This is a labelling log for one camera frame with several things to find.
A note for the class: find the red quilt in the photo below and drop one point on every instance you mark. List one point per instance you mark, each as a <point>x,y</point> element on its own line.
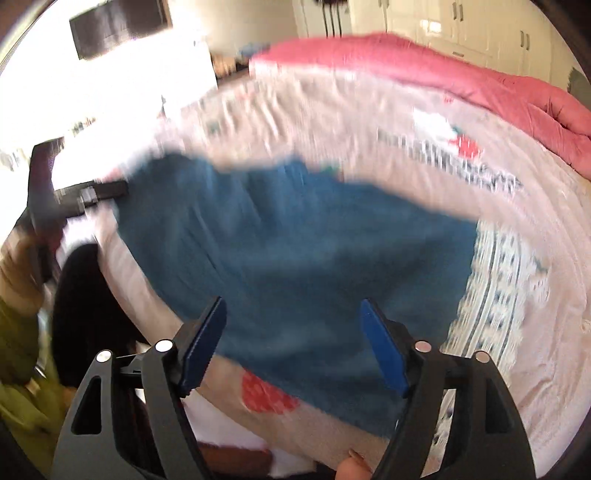
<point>508,92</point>

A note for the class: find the person's left hand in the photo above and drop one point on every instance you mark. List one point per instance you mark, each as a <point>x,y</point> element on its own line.
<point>18,277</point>

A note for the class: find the black wall television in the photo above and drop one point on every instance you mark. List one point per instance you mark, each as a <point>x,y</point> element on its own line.
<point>120,23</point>

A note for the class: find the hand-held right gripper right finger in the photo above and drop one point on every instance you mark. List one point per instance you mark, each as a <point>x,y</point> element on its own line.
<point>385,355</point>

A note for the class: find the person's right hand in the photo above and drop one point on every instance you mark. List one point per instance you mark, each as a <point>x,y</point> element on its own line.
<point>353,466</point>

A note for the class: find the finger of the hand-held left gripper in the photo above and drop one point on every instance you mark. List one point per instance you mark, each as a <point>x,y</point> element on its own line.
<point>108,193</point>

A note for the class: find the pink printed bedsheet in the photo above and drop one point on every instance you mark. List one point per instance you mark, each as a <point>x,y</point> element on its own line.
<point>369,120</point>

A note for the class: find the dark cloth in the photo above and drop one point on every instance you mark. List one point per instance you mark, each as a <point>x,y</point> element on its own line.
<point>83,314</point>

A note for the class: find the blue denim pants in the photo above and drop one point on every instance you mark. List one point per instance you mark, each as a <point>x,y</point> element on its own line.
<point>277,258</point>

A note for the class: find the white wardrobe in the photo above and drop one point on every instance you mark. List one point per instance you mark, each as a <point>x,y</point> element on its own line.
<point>461,23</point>

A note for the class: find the person's left forearm green sleeve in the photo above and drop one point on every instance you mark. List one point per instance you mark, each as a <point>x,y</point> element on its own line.
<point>23,369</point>

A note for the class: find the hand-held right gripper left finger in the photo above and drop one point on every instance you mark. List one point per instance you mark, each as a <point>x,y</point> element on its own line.
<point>203,350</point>

